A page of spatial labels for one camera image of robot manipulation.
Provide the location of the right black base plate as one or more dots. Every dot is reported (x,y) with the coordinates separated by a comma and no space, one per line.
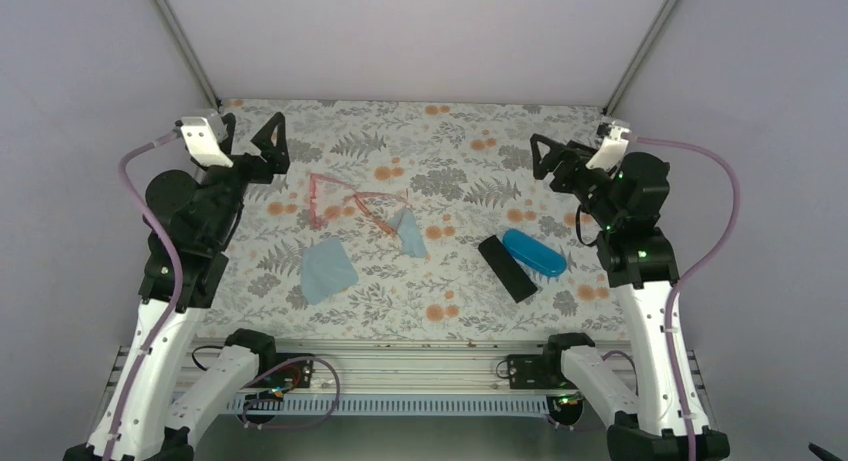
(531,372)

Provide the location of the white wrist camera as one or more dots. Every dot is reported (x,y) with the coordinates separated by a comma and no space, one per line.
(203,133)
(613,135)

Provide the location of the light blue cleaning cloth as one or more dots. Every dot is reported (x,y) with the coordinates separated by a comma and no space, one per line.
(405,226)

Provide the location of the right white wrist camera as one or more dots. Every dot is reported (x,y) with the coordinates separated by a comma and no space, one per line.
(613,135)

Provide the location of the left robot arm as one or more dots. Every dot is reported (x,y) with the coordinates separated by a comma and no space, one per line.
(192,221)

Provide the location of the white slotted cable duct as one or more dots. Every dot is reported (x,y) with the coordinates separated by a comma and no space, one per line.
(510,405)

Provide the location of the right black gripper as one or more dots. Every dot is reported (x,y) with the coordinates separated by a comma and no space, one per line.
(574,155)

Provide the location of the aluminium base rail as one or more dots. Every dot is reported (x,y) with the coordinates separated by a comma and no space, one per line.
(408,368)

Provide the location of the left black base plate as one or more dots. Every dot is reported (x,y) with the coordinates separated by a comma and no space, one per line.
(295,375)

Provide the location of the floral table mat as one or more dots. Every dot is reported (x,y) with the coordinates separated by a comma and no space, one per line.
(466,170)

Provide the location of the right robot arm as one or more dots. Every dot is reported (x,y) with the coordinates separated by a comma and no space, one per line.
(663,418)

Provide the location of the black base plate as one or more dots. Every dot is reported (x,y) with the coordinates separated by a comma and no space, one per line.
(531,372)
(295,375)

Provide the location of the black glasses pouch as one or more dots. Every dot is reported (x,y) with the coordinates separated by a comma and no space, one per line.
(516,282)

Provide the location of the pink transparent sunglasses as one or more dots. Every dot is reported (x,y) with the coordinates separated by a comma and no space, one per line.
(330,198)

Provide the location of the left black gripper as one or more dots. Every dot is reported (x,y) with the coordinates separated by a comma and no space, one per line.
(263,172)

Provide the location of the light blue cloth left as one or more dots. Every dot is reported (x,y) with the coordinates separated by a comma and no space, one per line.
(326,270)

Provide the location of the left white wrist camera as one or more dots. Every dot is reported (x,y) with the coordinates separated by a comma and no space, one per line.
(203,133)

